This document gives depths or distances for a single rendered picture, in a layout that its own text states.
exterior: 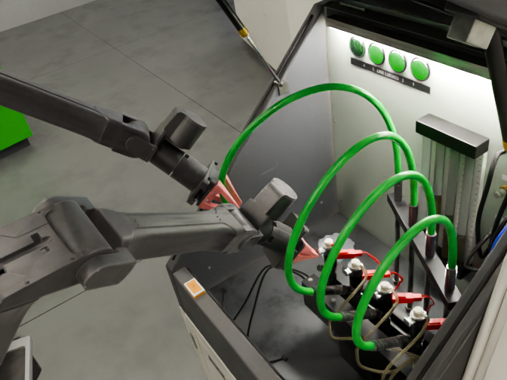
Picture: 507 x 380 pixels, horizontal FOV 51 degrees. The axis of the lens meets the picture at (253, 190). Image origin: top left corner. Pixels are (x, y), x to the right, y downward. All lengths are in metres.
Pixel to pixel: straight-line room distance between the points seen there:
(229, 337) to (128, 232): 0.58
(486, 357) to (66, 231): 0.66
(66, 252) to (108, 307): 2.13
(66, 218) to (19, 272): 0.08
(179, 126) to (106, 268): 0.49
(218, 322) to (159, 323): 1.34
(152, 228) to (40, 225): 0.15
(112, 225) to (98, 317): 2.06
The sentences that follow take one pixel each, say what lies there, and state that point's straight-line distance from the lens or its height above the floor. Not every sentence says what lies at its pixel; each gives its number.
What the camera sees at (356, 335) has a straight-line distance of 0.88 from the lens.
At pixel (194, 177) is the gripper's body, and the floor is 1.29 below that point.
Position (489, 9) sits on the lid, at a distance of 0.52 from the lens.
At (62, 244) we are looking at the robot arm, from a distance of 0.59.
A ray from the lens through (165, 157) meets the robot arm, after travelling 1.04.
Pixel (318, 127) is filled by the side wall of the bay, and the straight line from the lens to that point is 1.40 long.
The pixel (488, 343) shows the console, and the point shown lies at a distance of 0.92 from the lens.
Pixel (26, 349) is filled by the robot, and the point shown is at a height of 1.04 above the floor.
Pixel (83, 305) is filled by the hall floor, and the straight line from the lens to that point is 2.77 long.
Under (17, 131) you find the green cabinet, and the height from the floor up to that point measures 0.16.
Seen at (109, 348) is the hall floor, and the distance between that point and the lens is 2.54.
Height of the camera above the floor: 1.87
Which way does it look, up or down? 37 degrees down
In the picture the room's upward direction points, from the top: 11 degrees counter-clockwise
